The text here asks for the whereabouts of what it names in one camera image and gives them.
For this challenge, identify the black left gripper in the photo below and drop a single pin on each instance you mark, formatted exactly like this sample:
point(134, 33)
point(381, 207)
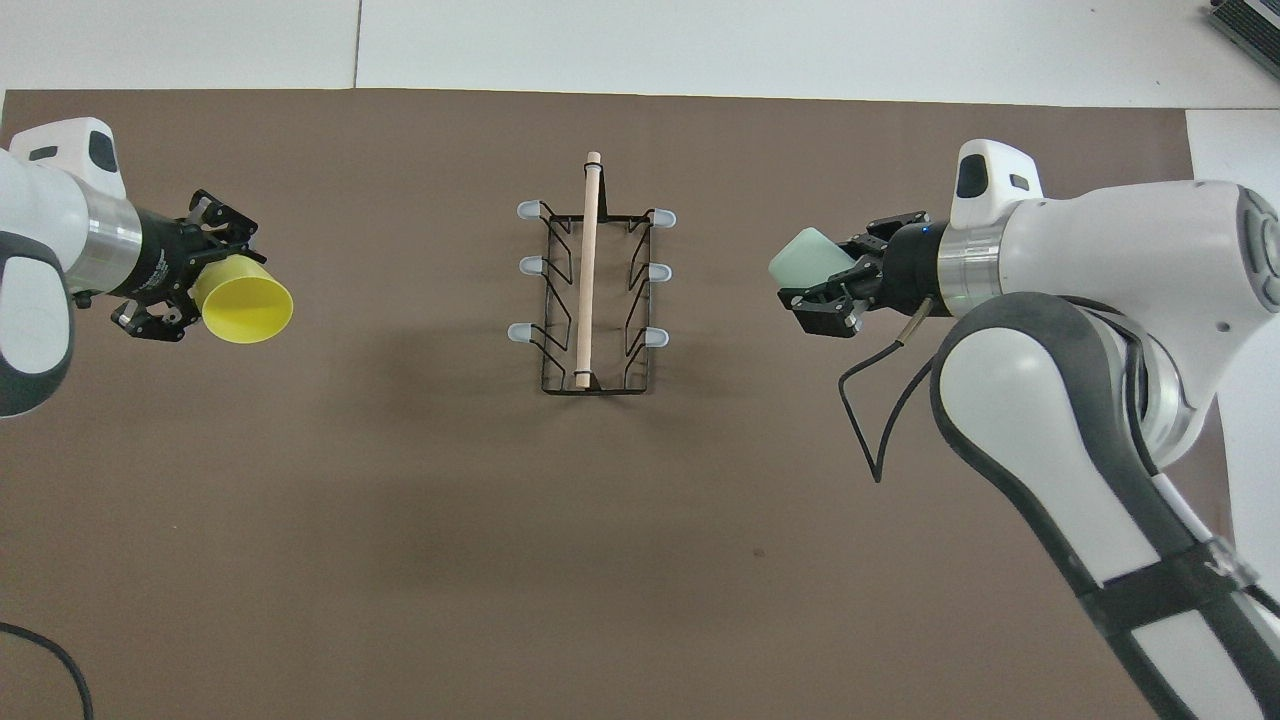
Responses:
point(160, 255)

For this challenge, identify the grey ribbed device box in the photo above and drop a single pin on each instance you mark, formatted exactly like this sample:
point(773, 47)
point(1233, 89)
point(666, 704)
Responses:
point(1255, 20)

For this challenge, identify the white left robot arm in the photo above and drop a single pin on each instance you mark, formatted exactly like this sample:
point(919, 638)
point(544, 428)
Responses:
point(40, 220)

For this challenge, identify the yellow plastic cup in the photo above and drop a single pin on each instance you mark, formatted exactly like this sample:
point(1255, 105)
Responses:
point(250, 305)

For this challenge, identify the brown table mat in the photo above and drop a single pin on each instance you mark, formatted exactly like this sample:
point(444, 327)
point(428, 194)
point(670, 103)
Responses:
point(500, 550)

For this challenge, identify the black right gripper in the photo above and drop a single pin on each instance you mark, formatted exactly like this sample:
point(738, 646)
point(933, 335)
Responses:
point(905, 270)

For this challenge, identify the pale green plastic cup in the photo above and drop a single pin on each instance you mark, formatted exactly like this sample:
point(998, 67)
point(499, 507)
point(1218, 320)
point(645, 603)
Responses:
point(810, 260)

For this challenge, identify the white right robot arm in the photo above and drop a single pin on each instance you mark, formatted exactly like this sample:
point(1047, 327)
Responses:
point(1100, 240)

